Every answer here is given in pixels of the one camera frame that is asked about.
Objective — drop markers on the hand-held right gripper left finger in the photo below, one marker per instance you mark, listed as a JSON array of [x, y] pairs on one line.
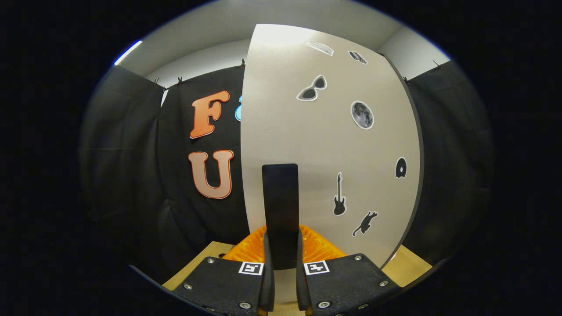
[[268, 292]]

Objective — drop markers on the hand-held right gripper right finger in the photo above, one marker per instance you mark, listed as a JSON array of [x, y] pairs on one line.
[[302, 289]]

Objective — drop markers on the white cabinet door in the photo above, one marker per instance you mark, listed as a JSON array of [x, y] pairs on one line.
[[307, 153]]

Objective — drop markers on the black backdrop cloth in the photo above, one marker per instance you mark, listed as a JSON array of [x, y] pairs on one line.
[[131, 175]]

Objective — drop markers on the row of cloth clips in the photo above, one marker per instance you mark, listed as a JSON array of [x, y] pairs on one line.
[[179, 80]]

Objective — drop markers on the ceiling light strip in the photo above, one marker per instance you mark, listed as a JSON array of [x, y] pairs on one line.
[[128, 52]]

